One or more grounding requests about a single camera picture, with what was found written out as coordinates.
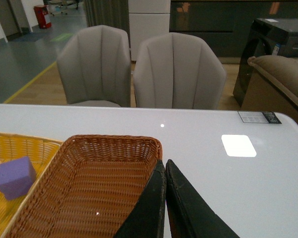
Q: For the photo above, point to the grey upholstered chair right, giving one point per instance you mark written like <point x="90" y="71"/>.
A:
<point x="178" y="71"/>

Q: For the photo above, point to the white cabinet column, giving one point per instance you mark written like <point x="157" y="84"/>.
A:
<point x="147" y="18"/>

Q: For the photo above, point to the dark grey counter cabinet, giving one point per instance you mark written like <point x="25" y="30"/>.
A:
<point x="225" y="24"/>

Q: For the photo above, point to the label sticker on table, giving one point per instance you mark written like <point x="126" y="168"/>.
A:
<point x="259" y="117"/>

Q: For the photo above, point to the grey curtain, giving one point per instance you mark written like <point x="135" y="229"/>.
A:
<point x="114" y="13"/>

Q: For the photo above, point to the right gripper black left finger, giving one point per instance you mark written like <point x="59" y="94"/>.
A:
<point x="146" y="220"/>

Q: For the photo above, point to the black washing machine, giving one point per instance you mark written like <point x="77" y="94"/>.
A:
<point x="267" y="36"/>

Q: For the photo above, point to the brown sofa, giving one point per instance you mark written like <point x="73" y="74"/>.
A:
<point x="273" y="85"/>

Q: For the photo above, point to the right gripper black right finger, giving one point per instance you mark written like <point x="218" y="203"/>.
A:
<point x="189" y="214"/>

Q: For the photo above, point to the grey upholstered chair left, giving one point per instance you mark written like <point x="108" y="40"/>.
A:
<point x="95" y="68"/>

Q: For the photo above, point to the red bin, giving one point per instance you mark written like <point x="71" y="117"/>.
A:
<point x="42" y="16"/>

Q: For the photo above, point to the purple foam cube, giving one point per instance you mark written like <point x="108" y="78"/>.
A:
<point x="16" y="177"/>

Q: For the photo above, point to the yellow woven basket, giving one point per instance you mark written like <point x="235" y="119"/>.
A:
<point x="13" y="146"/>

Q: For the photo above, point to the grey upholstered chair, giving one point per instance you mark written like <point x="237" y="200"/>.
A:
<point x="95" y="68"/>
<point x="178" y="71"/>

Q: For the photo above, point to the brown woven basket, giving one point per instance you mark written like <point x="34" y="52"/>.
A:
<point x="88" y="189"/>

